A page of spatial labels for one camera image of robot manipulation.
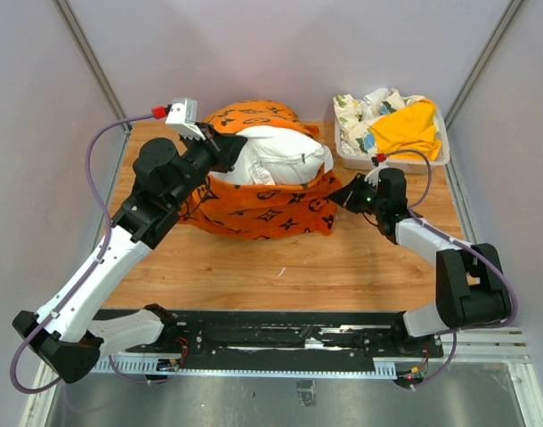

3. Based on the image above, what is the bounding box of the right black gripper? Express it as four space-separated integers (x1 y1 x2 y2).
330 173 386 215

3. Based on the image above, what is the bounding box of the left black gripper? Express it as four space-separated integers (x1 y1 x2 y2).
167 120 246 207

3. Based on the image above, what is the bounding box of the white pillow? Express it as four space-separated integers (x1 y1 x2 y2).
210 125 335 185

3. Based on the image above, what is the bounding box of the orange patterned pillowcase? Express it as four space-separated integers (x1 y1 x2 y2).
180 100 343 240

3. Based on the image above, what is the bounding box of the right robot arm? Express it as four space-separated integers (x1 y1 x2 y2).
328 165 517 356

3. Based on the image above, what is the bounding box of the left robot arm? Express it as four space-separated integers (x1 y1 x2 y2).
12 124 247 383

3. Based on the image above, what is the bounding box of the white plastic basket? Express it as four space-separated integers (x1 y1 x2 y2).
334 108 450 174

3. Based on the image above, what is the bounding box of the white printed cloth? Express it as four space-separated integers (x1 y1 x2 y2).
333 88 425 157

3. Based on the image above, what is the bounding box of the yellow cloth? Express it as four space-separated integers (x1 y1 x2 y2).
369 98 442 161

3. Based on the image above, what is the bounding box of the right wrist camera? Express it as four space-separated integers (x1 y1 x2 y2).
364 153 388 188

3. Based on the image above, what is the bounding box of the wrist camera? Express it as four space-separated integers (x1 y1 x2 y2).
364 153 388 188
151 98 206 141

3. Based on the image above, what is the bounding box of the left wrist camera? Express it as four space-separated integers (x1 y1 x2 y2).
151 98 206 141

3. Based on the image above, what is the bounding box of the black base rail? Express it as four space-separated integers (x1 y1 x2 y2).
127 308 443 375

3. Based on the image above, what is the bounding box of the left aluminium frame post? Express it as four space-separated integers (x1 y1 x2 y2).
51 0 126 119

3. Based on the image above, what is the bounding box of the aluminium frame post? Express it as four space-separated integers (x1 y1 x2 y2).
51 0 126 119
444 0 528 129

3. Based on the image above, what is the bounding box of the right aluminium frame post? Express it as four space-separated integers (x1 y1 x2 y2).
444 0 528 129

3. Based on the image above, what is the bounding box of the white slotted cable duct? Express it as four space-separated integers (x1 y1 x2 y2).
92 356 398 380

